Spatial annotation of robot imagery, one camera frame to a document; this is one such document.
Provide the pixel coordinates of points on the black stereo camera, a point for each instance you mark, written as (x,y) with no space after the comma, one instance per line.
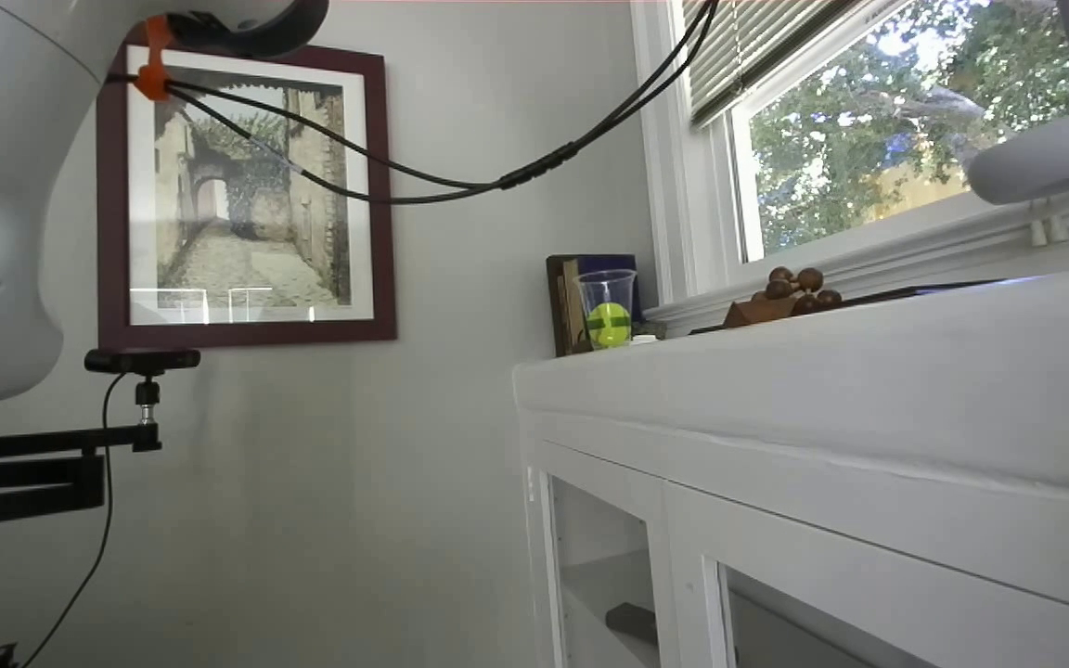
(144,363)

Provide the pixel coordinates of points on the window blind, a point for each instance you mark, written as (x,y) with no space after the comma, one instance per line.
(770,51)

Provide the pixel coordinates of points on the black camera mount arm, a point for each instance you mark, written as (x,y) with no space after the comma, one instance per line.
(27,476)

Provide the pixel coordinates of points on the white glass cabinet door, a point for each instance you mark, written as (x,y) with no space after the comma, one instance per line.
(795,631)
(593,557)

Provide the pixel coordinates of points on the dark flat tray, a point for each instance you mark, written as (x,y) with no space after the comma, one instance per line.
(916,291)

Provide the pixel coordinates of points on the white framed window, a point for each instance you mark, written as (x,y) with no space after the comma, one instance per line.
(668,187)

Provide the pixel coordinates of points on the dark red framed picture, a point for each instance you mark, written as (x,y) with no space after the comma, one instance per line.
(113,248)

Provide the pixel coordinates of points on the white built-in cabinet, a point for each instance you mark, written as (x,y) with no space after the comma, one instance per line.
(871,395)

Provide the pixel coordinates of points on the clear drinking glass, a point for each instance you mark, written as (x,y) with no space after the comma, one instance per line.
(610,291)

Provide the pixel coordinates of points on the green ball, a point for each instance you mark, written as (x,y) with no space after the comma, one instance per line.
(610,329)

